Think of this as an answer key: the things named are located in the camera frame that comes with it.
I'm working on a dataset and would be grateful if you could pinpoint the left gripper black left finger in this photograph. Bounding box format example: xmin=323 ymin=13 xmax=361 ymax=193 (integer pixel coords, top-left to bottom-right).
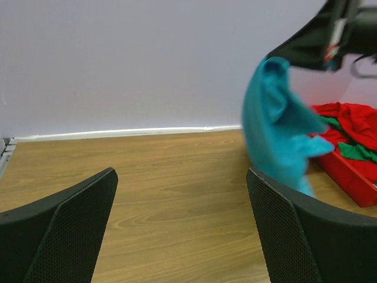
xmin=1 ymin=167 xmax=118 ymax=283

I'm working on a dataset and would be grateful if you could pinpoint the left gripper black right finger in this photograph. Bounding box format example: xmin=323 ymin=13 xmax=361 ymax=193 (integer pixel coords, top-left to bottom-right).
xmin=246 ymin=168 xmax=376 ymax=283

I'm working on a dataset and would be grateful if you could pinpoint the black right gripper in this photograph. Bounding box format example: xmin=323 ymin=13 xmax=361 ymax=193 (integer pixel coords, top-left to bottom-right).
xmin=267 ymin=0 xmax=376 ymax=71

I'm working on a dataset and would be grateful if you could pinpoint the teal t-shirt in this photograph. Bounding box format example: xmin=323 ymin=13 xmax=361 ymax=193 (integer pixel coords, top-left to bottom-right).
xmin=242 ymin=57 xmax=335 ymax=196

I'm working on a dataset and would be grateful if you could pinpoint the red plastic bin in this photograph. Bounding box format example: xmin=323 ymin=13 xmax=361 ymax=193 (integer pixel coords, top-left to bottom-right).
xmin=317 ymin=147 xmax=376 ymax=207

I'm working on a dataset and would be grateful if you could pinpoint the green t-shirt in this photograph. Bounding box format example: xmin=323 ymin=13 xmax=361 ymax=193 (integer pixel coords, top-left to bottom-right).
xmin=320 ymin=116 xmax=376 ymax=163

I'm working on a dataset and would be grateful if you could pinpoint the red t-shirt pile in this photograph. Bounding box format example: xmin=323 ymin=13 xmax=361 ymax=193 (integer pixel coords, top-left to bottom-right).
xmin=313 ymin=102 xmax=376 ymax=151

